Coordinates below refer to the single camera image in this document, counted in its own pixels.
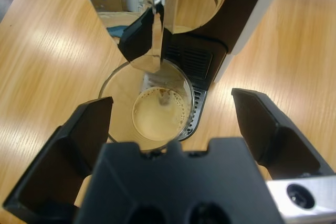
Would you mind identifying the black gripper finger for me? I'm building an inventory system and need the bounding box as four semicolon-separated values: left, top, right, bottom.
2;96;114;224
230;88;336;182

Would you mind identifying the clear drinking glass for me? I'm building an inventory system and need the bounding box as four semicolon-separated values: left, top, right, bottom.
98;60;195;153

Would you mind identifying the white capsule coffee machine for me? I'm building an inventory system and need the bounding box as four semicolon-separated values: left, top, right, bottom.
69;0;291;84

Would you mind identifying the metal grate drip tray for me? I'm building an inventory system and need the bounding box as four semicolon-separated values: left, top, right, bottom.
162;34;228;142

